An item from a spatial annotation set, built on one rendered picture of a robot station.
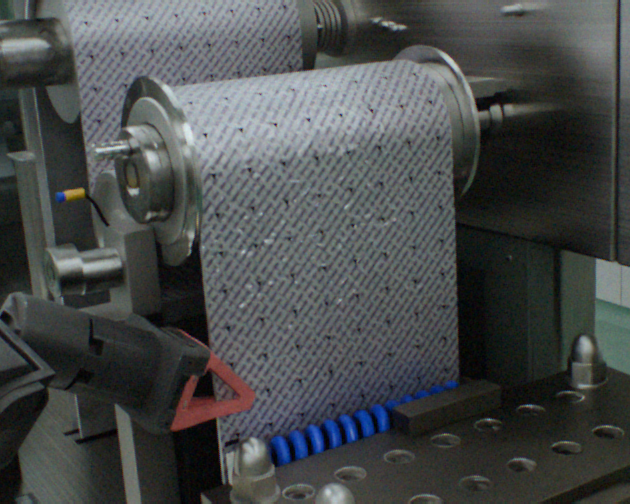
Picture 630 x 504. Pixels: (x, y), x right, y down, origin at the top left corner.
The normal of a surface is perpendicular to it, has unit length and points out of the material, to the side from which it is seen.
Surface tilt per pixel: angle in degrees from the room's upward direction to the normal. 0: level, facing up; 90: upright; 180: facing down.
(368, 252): 90
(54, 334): 71
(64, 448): 0
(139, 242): 90
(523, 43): 90
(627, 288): 90
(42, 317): 55
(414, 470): 0
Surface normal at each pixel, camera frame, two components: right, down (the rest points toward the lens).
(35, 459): -0.07, -0.96
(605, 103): -0.85, 0.19
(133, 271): 0.52, 0.19
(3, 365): 0.58, -0.78
